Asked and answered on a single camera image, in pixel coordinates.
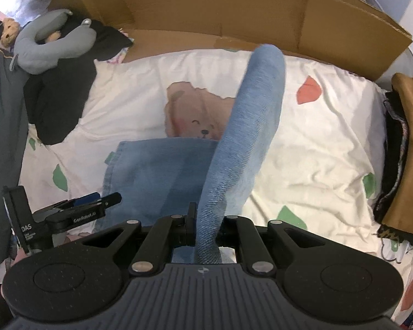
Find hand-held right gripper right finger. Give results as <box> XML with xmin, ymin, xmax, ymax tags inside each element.
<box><xmin>216</xmin><ymin>216</ymin><xmax>326</xmax><ymax>276</ymax></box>

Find brown cardboard sheet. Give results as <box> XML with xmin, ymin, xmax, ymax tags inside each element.
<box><xmin>51</xmin><ymin>0</ymin><xmax>413</xmax><ymax>81</ymax></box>

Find grey neck pillow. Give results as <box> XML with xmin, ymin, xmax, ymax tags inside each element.
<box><xmin>10</xmin><ymin>10</ymin><xmax>97</xmax><ymax>75</ymax></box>

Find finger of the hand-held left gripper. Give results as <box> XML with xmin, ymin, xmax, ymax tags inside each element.
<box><xmin>46</xmin><ymin>193</ymin><xmax>122</xmax><ymax>232</ymax></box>
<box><xmin>57</xmin><ymin>193</ymin><xmax>102</xmax><ymax>210</ymax></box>

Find blue jeans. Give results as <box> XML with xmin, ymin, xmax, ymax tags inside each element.
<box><xmin>94</xmin><ymin>43</ymin><xmax>286</xmax><ymax>265</ymax></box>

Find grey quilt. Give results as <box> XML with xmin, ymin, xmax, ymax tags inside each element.
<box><xmin>0</xmin><ymin>45</ymin><xmax>30</xmax><ymax>276</ymax></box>

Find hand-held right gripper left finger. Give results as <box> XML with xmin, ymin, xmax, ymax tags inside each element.
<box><xmin>83</xmin><ymin>202</ymin><xmax>197</xmax><ymax>276</ymax></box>

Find teddy bear toy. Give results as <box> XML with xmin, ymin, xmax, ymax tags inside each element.
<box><xmin>0</xmin><ymin>18</ymin><xmax>21</xmax><ymax>47</ymax></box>

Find black clothing pile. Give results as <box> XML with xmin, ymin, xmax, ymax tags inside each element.
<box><xmin>23</xmin><ymin>21</ymin><xmax>133</xmax><ymax>145</ymax></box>

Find leopard print garment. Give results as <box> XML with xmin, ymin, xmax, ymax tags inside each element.
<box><xmin>377</xmin><ymin>223</ymin><xmax>413</xmax><ymax>251</ymax></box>

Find white printed bed sheet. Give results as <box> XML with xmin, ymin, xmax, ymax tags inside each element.
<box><xmin>19</xmin><ymin>49</ymin><xmax>413</xmax><ymax>330</ymax></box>

